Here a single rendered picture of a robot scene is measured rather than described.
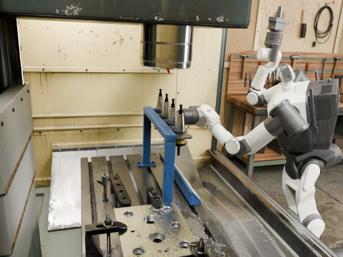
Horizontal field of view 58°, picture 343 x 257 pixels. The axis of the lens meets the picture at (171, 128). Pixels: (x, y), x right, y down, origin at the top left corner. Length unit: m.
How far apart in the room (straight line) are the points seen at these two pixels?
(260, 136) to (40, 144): 1.32
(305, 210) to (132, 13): 1.42
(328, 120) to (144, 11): 1.00
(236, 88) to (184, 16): 3.18
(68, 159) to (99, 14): 1.34
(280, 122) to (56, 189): 1.24
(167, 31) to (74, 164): 1.29
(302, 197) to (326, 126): 0.42
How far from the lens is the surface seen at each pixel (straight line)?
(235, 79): 3.96
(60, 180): 1.92
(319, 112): 1.52
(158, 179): 1.56
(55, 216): 1.78
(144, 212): 1.13
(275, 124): 1.39
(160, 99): 1.54
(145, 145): 1.65
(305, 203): 1.84
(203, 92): 2.12
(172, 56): 0.89
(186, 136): 1.21
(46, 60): 1.95
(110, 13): 0.81
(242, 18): 0.91
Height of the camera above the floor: 1.60
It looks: 17 degrees down
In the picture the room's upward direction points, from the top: 3 degrees clockwise
